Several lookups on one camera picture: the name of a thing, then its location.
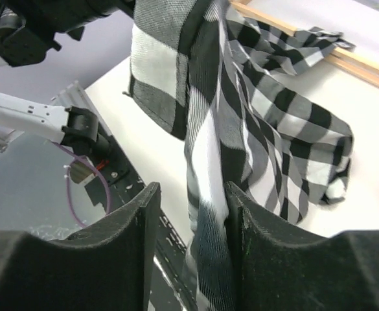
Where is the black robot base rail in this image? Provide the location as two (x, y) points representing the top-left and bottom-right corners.
(72, 122), (200, 311)

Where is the black white checkered shirt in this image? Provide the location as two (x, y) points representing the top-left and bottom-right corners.
(129, 1), (353, 310)

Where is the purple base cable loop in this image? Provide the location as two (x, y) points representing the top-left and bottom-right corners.
(51, 142), (113, 227)

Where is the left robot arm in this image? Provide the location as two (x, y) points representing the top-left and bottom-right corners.
(0, 1), (135, 152)

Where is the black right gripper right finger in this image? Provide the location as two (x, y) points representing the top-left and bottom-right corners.
(225, 183), (379, 310)

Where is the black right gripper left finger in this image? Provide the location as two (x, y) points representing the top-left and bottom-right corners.
(0, 182), (161, 310)

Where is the wooden clothes rack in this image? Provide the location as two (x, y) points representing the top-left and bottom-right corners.
(231, 1), (379, 88)

